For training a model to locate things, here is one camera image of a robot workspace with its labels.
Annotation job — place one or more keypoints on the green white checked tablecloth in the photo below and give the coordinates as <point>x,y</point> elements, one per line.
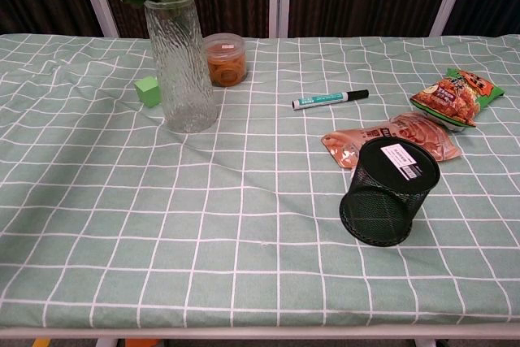
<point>203,221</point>

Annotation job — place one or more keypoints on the green orange snack bag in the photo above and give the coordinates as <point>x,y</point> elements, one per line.
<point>451,99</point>

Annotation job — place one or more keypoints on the black mesh pen holder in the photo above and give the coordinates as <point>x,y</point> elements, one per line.
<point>386,200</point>

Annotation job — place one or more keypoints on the teal marker with black cap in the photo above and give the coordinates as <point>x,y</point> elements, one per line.
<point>325,99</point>

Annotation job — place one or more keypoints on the orange pink snack packet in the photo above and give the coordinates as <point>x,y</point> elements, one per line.
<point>418,133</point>

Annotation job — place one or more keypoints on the small green cube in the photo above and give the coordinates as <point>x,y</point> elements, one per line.
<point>148,93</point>

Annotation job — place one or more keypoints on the orange-brown candle jar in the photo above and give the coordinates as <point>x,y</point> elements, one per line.
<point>227,62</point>

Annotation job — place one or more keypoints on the clear textured glass vase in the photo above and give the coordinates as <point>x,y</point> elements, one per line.
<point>183,79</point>

